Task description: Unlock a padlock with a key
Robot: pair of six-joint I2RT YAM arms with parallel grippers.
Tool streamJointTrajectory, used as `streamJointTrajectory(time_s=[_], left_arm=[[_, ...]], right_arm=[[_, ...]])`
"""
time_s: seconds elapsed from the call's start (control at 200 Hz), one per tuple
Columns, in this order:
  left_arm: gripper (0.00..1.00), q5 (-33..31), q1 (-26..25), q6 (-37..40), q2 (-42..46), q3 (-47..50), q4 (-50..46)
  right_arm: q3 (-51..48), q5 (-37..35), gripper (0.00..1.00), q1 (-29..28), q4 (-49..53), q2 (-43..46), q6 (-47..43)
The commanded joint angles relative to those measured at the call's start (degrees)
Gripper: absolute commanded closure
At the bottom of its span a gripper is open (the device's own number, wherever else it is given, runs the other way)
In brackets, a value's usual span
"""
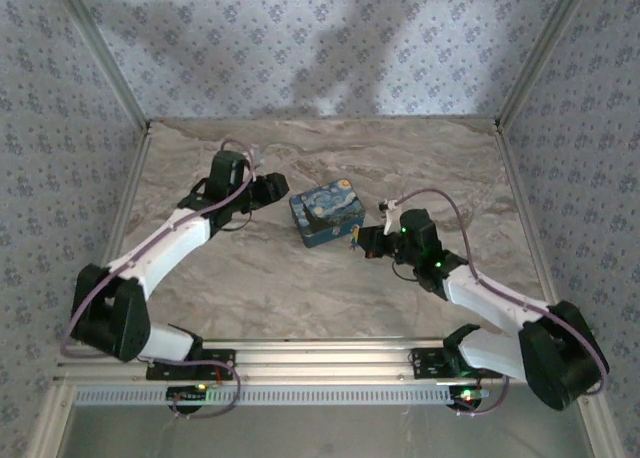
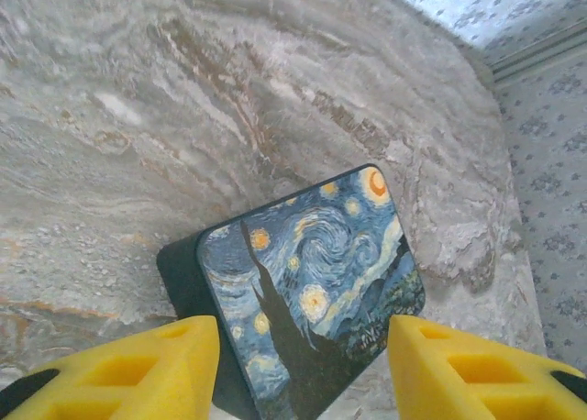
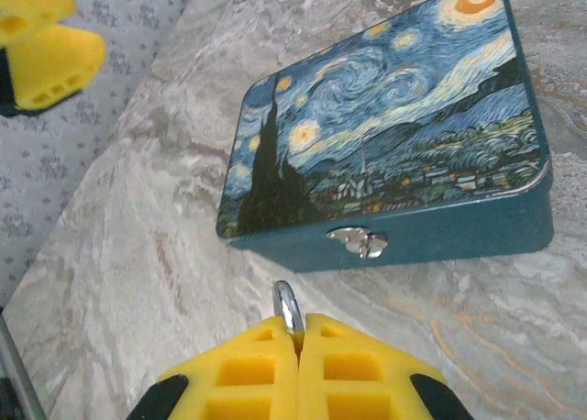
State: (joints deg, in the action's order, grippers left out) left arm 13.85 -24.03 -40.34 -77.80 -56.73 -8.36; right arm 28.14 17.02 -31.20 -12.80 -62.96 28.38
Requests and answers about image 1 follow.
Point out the controller board with led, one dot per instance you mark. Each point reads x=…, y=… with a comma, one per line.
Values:
x=187, y=395
x=467, y=397

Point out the aluminium mounting rail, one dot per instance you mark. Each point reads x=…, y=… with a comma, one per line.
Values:
x=325, y=363

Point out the aluminium table side rail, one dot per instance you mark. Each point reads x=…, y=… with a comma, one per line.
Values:
x=522, y=203
x=126, y=203

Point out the aluminium corner leg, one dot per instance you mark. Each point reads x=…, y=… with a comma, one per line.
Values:
x=597, y=428
x=50, y=423

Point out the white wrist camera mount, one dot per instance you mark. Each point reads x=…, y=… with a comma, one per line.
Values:
x=255, y=177
x=389, y=220

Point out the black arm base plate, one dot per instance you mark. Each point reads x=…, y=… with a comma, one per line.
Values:
x=220, y=370
x=425, y=368

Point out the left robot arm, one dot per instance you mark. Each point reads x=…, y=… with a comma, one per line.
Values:
x=170, y=248

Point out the aluminium frame post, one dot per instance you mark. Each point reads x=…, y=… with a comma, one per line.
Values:
x=541, y=53
x=106, y=53

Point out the starry night tin box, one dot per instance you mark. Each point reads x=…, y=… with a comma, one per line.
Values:
x=325, y=208

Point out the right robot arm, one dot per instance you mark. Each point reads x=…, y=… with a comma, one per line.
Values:
x=495, y=298

